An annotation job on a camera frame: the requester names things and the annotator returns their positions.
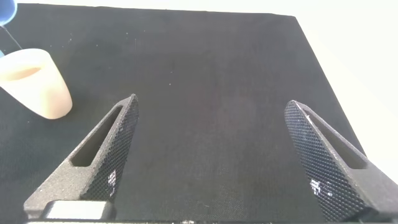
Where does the white plastic cup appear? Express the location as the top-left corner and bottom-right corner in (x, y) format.
(0, 48), (74, 120)

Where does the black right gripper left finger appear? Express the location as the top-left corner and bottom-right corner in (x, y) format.
(24, 93), (140, 219)

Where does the black table cloth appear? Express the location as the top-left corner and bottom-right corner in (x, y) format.
(0, 2), (367, 224)

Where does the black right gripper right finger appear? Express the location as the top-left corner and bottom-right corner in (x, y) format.
(284, 100), (398, 223)

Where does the light blue plastic cup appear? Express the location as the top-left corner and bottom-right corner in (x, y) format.
(0, 0), (19, 27)

